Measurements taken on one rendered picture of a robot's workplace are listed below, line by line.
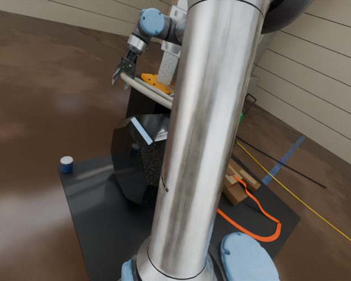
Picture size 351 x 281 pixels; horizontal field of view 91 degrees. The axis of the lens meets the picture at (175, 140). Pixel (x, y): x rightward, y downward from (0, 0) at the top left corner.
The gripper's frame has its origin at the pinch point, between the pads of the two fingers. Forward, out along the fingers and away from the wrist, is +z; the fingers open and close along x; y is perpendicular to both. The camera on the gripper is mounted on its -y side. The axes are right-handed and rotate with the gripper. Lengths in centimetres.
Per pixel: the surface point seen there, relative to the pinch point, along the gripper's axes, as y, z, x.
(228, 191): -68, 58, 151
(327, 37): -336, -306, 333
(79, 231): -10, 116, 16
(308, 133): -323, -99, 460
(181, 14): -96, -77, 10
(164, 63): -120, -32, 16
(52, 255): 6, 125, 7
